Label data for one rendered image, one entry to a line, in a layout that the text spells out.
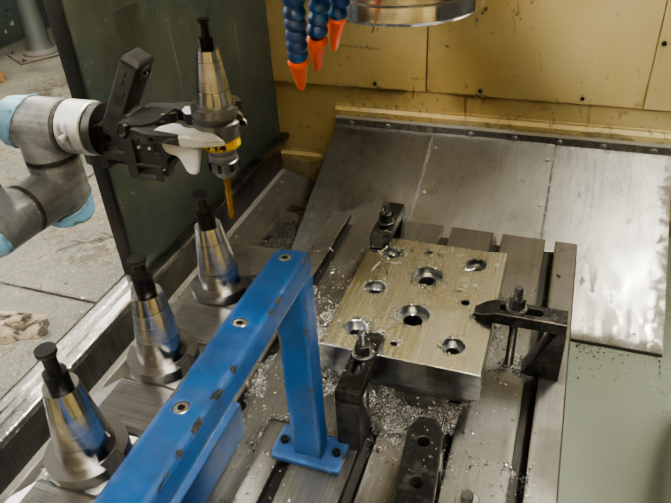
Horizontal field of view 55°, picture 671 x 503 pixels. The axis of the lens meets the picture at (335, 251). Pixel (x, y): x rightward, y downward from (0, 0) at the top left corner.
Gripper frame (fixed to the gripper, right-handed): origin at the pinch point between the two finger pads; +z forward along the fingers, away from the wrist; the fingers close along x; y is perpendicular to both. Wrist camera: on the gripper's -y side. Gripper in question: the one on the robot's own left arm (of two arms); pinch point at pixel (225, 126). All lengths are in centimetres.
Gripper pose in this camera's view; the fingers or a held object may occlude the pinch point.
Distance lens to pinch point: 84.1
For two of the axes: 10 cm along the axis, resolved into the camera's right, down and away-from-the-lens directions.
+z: 9.4, 1.4, -3.0
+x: -3.3, 5.6, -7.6
